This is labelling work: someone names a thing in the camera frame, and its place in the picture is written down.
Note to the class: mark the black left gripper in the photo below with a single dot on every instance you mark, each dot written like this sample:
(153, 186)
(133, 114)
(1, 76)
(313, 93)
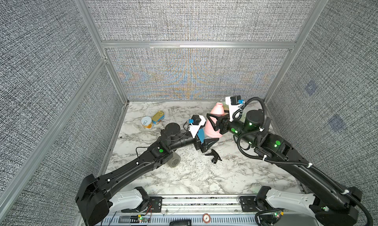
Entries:
(203, 146)

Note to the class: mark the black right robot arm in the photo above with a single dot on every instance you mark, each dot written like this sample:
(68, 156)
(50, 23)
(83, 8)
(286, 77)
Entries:
(329, 202)

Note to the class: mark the grey translucent bottle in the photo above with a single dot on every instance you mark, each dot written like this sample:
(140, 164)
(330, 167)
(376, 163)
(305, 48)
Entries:
(174, 162)

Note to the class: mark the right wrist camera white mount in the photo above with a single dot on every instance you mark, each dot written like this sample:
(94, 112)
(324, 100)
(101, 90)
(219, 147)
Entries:
(235, 106)

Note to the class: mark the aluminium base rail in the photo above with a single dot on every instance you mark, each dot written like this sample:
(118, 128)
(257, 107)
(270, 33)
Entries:
(138, 202)

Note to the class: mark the black spray nozzle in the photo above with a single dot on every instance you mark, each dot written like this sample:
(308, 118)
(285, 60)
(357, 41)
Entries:
(215, 156)

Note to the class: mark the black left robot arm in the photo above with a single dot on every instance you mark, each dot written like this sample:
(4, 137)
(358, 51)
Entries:
(133, 169)

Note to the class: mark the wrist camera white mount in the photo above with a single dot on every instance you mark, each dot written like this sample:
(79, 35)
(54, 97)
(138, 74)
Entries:
(196, 122)
(235, 106)

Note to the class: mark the blue plastic spray bottle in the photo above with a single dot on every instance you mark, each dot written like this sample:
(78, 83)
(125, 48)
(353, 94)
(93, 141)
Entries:
(201, 135)

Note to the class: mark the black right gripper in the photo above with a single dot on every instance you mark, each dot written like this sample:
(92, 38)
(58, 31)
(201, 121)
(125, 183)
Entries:
(225, 120)

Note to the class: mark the gold rectangular tin can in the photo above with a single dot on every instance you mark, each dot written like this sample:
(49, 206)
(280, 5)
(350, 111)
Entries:
(158, 117)

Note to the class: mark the round white-lid can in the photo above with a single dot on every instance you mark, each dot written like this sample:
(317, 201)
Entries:
(147, 122)

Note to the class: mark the pink plastic spray bottle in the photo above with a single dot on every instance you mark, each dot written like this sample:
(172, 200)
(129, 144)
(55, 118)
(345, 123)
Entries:
(209, 130)

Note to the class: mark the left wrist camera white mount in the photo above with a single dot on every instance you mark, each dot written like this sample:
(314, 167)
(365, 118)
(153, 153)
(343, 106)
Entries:
(196, 122)

